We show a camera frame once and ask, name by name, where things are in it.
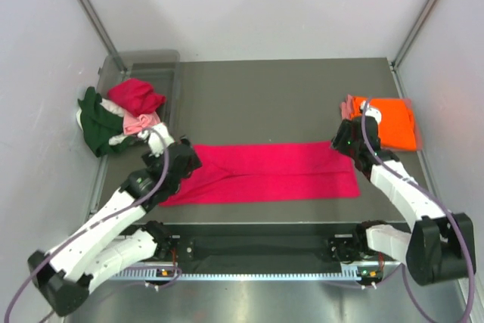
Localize magenta t shirt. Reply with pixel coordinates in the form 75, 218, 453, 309
163, 141, 360, 207

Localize red t shirt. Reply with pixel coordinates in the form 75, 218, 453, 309
107, 78, 166, 116

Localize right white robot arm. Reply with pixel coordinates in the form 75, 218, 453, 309
331, 116, 476, 286

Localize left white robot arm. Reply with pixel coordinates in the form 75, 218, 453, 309
27, 137, 202, 317

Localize folded salmon pink t shirt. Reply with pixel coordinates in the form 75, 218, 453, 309
340, 95, 422, 151

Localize folded orange t shirt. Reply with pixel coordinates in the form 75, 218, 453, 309
367, 98, 417, 151

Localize light pink t shirt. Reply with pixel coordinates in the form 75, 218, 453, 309
123, 112, 161, 135

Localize dark green t shirt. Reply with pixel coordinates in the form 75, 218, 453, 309
77, 86, 136, 157

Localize white t shirt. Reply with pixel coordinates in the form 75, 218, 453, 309
76, 98, 144, 147

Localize grey plastic bin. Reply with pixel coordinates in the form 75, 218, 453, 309
97, 49, 181, 135

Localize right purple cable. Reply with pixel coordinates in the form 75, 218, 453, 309
324, 98, 477, 323

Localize purple cable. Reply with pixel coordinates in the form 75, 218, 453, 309
6, 128, 182, 323
324, 98, 477, 323

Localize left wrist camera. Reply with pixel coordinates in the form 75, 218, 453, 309
137, 123, 175, 157

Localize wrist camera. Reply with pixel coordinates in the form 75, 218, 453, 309
137, 123, 175, 157
360, 101, 383, 125

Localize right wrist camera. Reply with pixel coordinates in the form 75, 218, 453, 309
360, 101, 383, 125

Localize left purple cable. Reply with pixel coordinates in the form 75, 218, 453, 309
6, 128, 182, 323

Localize slotted grey cable duct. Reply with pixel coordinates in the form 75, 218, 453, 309
110, 263, 382, 282

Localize right aluminium frame post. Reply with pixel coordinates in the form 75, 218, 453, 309
390, 0, 439, 71

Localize aluminium frame post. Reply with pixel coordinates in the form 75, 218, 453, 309
77, 0, 126, 72
390, 0, 439, 71

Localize left aluminium frame post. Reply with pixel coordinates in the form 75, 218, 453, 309
77, 0, 126, 72

